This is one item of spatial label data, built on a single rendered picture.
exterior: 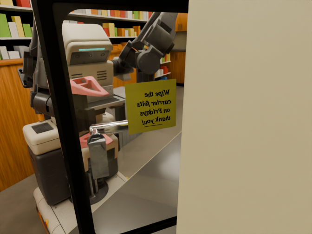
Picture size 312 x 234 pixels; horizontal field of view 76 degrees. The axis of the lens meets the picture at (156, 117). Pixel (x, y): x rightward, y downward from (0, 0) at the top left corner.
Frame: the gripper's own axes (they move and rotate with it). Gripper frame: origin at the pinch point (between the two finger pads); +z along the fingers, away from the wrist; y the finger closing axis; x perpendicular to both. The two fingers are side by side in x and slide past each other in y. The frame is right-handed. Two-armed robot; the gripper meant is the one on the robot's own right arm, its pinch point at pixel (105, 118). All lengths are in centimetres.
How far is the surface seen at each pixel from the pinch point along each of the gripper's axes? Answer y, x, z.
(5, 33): 17, 85, -222
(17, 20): 29, 100, -222
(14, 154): -90, 43, -171
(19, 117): -56, 56, -171
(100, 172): -3.0, -9.6, 8.2
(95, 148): 1.2, -10.1, 8.4
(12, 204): -120, 22, -144
